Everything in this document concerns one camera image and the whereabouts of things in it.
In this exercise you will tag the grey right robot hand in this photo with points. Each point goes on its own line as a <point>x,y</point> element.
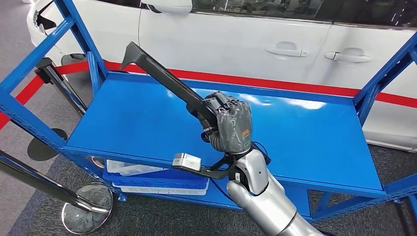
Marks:
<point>234,127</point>

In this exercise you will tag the black plastic plate bracket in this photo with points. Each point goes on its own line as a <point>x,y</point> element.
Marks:
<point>163,73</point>

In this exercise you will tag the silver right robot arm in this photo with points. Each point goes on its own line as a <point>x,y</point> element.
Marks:
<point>260,202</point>

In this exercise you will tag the blue metal shelf rack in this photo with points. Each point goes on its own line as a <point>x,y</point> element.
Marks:
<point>309,136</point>

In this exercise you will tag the red barrier belt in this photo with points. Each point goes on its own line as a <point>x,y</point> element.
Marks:
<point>260,81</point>

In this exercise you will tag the white car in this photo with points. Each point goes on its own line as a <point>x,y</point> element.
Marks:
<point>211,39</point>

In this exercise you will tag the black stanchion with disc base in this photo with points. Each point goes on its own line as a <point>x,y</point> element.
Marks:
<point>42,150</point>

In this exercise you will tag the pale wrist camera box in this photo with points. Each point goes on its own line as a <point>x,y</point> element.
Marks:
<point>189,161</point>

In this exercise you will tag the chrome stanchion post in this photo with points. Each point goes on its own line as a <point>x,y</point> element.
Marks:
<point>62,84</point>
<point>32,180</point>

